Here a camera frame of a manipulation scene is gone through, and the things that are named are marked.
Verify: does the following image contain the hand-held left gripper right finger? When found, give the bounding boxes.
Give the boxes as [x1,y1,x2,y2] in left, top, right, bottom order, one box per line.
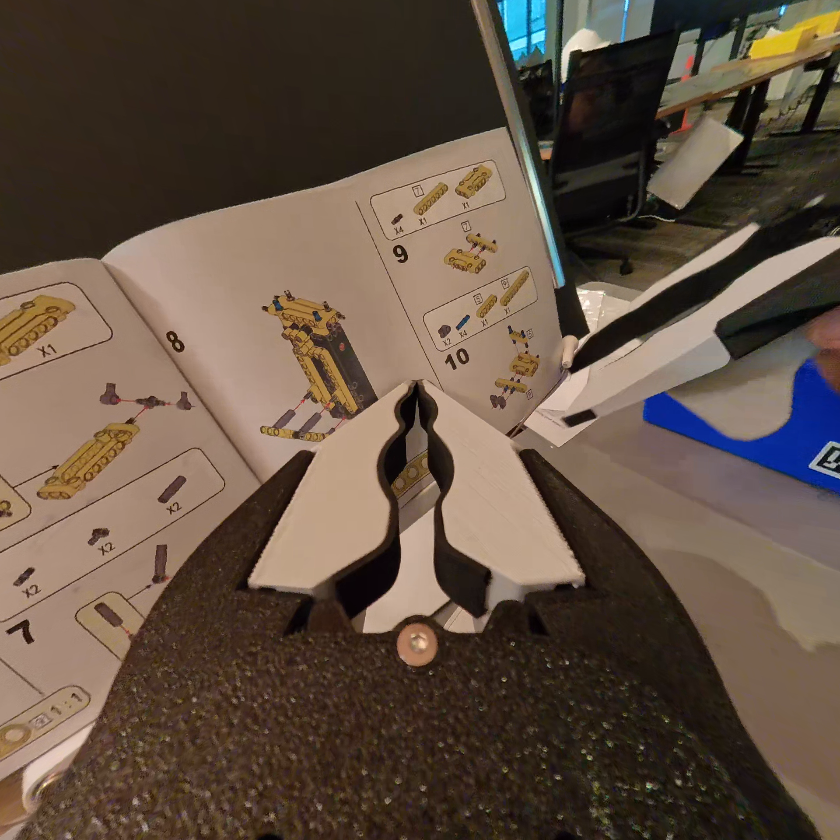
[419,378,586,618]

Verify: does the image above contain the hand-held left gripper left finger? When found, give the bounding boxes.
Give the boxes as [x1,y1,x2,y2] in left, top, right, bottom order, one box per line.
[247,378,420,618]

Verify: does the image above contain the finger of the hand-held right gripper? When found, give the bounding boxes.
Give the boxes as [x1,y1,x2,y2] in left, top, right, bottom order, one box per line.
[567,210,831,374]
[560,236,840,431]

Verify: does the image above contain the toy brick instruction booklet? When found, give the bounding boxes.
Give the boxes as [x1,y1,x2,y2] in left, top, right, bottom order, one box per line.
[0,126,573,783]

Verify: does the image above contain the person's right hand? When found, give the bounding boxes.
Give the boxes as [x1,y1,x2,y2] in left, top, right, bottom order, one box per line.
[808,307,840,396]

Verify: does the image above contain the blue plastic bin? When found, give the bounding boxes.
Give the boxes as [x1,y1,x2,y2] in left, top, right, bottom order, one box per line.
[643,357,840,494]

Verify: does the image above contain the printed paper sheet red header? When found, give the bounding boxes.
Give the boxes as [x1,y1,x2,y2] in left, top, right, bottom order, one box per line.
[525,374,595,448]

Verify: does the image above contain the white flat panel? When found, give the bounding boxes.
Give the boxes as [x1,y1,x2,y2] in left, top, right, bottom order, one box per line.
[646,118,746,211]

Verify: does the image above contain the wooden desk black legs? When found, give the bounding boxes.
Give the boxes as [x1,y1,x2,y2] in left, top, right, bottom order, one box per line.
[656,29,840,178]

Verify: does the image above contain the yellow box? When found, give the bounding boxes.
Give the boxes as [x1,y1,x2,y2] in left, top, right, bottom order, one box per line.
[748,13,840,61]

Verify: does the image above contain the black board panel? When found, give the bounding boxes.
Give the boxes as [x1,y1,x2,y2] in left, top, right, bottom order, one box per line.
[0,0,592,342]

